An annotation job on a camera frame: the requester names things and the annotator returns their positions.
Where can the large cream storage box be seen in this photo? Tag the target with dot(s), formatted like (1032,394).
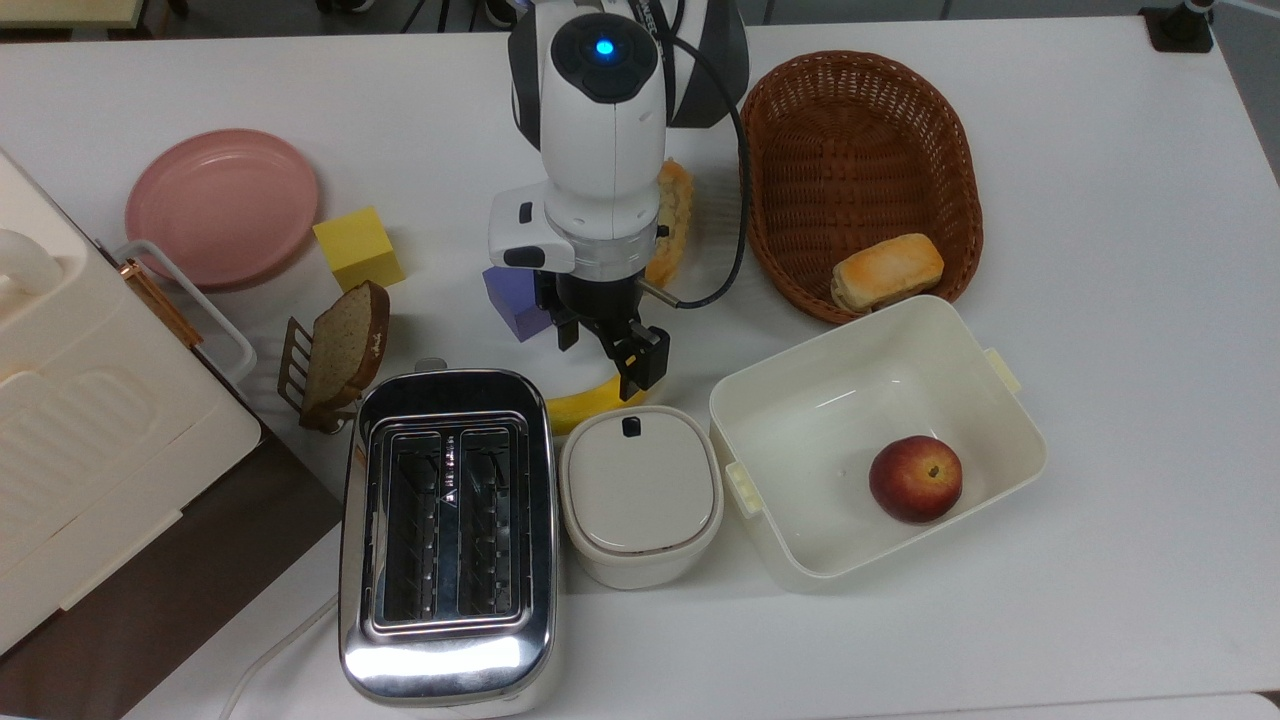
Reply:
(100,450)

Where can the white plastic container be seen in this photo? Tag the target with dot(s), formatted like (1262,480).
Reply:
(800,500)

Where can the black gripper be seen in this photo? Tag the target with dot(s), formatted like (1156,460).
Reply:
(590,295)

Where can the purple foam cube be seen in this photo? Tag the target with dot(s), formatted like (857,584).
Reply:
(510,305)

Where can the red apple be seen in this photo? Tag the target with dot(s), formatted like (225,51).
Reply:
(915,480)

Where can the small white lidded bin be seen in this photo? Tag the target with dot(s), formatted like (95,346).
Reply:
(640,490)

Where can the short toasted bread roll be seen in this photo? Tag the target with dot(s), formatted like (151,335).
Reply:
(888,272)

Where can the silver two-slot toaster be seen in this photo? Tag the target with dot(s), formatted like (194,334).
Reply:
(450,660)

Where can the beige side table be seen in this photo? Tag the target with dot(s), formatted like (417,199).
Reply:
(60,12)

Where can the brown bread slice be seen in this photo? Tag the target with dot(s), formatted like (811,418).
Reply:
(345,350)

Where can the black clamp mount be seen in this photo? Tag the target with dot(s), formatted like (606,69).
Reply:
(1178,28)

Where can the pink plate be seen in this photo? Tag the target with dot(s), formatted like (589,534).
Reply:
(220,205)

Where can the long toasted bread roll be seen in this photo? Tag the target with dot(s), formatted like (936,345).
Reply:
(678,220)

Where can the yellow foam cube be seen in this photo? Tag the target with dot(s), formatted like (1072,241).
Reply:
(358,250)

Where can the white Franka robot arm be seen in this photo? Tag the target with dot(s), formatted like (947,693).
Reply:
(600,150)

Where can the copper latch bar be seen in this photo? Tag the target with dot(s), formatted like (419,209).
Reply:
(160,303)

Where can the yellow banana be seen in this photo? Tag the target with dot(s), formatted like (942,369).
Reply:
(580,410)

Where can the brown wicker basket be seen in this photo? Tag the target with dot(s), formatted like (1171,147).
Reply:
(850,150)

